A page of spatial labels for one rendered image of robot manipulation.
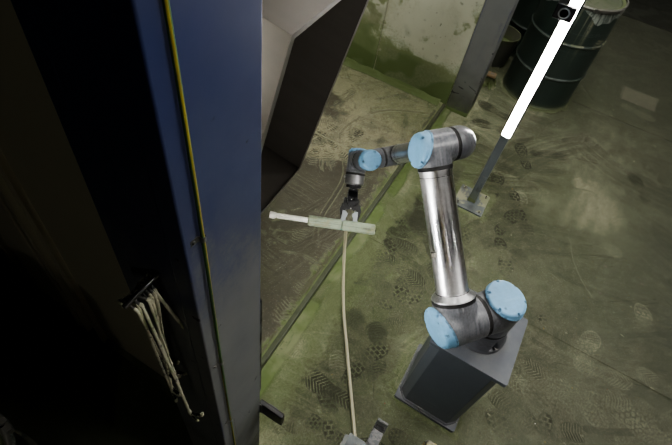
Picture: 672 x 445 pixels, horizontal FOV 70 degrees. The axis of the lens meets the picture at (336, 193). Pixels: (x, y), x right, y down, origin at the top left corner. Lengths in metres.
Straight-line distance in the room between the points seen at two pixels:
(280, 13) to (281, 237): 1.66
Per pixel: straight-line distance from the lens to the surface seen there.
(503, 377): 1.97
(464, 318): 1.69
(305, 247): 2.74
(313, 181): 3.05
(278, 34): 1.32
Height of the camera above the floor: 2.32
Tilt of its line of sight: 49 degrees down
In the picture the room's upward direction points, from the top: 11 degrees clockwise
